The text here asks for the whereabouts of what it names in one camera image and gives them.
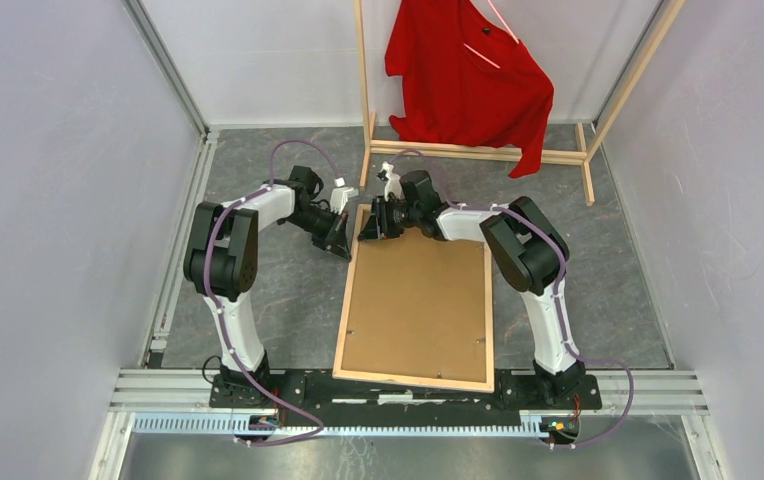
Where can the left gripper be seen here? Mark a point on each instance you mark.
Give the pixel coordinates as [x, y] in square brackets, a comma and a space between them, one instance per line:
[336, 240]

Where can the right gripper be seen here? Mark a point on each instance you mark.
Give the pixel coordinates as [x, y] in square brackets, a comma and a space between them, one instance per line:
[377, 227]

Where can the brown cardboard backing board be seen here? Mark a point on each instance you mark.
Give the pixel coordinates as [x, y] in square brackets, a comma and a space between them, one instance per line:
[422, 305]

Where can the wooden picture frame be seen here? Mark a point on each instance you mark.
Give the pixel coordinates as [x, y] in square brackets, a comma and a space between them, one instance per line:
[342, 331]

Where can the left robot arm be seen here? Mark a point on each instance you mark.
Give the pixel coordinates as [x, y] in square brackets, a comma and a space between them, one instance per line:
[222, 258]

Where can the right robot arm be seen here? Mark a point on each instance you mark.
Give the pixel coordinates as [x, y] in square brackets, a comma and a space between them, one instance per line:
[530, 253]

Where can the wooden clothes rack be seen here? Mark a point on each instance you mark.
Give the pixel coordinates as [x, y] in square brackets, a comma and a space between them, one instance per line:
[662, 20]

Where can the red t-shirt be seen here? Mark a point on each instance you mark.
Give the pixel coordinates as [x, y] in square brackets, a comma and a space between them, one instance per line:
[468, 82]

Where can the pink clothes hanger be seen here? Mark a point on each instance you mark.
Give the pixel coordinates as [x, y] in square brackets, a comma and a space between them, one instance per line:
[506, 27]

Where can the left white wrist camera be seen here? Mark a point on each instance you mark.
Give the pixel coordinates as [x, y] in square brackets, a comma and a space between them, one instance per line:
[341, 195]

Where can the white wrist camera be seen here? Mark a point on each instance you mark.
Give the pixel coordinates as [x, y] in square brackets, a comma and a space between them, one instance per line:
[392, 188]
[341, 195]

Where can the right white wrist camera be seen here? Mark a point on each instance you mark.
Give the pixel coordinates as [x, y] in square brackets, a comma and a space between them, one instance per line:
[392, 188]

